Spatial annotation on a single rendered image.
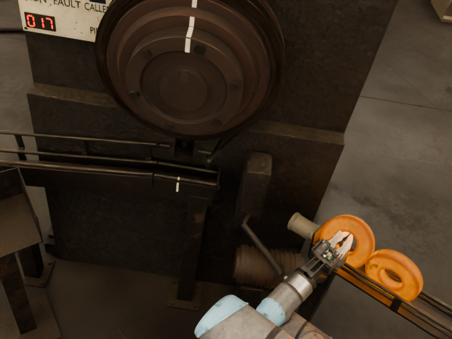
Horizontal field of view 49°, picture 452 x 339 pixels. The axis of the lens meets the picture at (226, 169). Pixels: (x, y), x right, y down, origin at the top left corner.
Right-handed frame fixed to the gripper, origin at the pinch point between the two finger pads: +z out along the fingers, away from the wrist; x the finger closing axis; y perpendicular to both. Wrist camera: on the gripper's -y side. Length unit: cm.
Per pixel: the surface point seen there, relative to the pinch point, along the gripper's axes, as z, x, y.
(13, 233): -69, 67, 4
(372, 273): -3.7, -11.8, -0.7
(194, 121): -20, 41, 35
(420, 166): 114, 15, -105
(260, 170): -6.0, 30.0, 9.0
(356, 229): 1.3, -0.9, 3.9
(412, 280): -1.3, -20.8, 6.6
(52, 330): -82, 62, -54
